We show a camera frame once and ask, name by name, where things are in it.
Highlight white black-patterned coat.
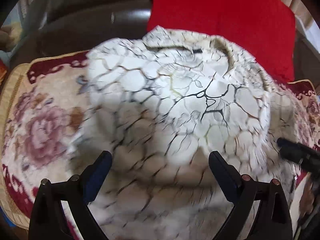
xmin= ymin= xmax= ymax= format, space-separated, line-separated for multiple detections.
xmin=71 ymin=27 xmax=297 ymax=239

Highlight floral red beige sofa cover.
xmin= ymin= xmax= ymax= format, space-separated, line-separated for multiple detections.
xmin=2 ymin=55 xmax=319 ymax=212

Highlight beige dotted curtain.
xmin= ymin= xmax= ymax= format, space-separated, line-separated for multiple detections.
xmin=281 ymin=0 xmax=313 ymax=30

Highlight red blanket on sofa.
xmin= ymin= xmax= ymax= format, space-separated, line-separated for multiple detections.
xmin=147 ymin=0 xmax=296 ymax=82

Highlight dark brown leather sofa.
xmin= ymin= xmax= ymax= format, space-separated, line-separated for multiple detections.
xmin=9 ymin=0 xmax=319 ymax=86

